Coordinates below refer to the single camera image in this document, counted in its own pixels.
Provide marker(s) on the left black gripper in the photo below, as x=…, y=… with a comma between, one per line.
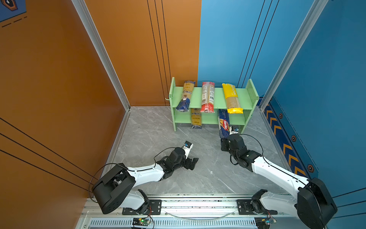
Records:
x=188, y=165

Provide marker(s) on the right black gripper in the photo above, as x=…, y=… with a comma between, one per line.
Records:
x=223, y=144

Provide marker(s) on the blue Barilla spaghetti box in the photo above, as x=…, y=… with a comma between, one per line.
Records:
x=224, y=123

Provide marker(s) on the dark blue portrait spaghetti bag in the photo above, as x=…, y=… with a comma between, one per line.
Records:
x=196, y=118

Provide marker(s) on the blue yellow spaghetti bag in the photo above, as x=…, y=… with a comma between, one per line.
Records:
x=184, y=103

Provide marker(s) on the red white spaghetti bag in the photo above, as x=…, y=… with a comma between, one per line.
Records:
x=207, y=104

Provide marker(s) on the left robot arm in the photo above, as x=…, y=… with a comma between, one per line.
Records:
x=116, y=188

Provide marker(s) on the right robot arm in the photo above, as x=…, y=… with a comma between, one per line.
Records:
x=307, y=199

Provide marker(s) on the green wooden two-tier shelf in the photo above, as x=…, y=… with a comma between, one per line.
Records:
x=248, y=99

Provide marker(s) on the left green circuit board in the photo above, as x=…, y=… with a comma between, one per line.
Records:
x=142, y=223

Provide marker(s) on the green circuit board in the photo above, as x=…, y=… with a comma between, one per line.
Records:
x=142, y=223
x=264, y=223

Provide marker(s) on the right green circuit board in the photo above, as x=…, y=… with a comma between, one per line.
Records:
x=264, y=223

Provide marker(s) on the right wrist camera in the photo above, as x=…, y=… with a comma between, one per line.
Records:
x=234, y=130

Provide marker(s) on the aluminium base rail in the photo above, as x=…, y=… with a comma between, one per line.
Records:
x=184, y=211

